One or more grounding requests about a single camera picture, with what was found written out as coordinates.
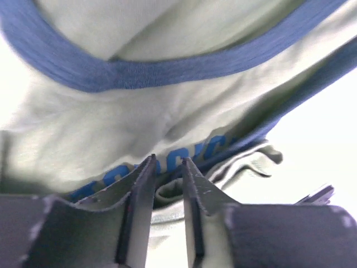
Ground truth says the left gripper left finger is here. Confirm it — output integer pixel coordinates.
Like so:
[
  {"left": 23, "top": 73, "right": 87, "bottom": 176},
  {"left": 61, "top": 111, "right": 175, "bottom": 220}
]
[{"left": 41, "top": 155, "right": 156, "bottom": 267}]

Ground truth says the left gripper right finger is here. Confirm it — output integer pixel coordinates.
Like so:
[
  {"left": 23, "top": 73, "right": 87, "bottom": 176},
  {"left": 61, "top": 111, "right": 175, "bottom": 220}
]
[{"left": 182, "top": 158, "right": 239, "bottom": 267}]

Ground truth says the olive green graphic tank top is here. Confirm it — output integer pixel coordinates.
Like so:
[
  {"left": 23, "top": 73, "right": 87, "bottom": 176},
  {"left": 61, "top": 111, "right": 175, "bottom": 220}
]
[{"left": 1, "top": 1, "right": 356, "bottom": 267}]

